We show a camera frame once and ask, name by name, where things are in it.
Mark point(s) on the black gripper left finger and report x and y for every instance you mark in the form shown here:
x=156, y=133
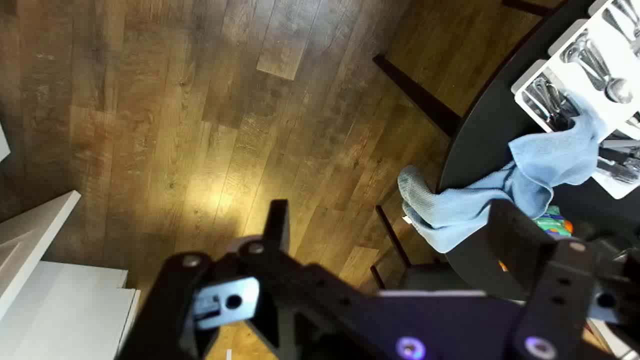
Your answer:
x=201, y=332

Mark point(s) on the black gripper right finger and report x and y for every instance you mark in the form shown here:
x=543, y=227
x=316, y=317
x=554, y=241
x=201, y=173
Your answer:
x=560, y=292

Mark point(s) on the small colourful toy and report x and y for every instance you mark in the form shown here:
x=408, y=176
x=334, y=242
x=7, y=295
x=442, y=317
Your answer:
x=556, y=223

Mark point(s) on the light blue cloth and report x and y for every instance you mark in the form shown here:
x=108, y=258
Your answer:
x=461, y=207

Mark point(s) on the white furniture unit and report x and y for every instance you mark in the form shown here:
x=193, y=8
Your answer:
x=67, y=312

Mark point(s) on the metal knife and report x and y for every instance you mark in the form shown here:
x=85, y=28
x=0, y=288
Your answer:
x=617, y=166

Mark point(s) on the black round table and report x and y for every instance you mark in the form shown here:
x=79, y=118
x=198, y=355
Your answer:
x=492, y=126

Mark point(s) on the metal fork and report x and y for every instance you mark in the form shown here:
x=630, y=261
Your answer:
x=551, y=100

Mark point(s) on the metal spoon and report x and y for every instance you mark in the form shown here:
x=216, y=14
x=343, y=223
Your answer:
x=617, y=91

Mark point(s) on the white cutlery tray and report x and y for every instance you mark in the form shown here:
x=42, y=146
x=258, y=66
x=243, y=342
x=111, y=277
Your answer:
x=541, y=73

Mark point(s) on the dark wooden chair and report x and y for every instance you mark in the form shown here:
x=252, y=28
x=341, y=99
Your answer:
x=415, y=88

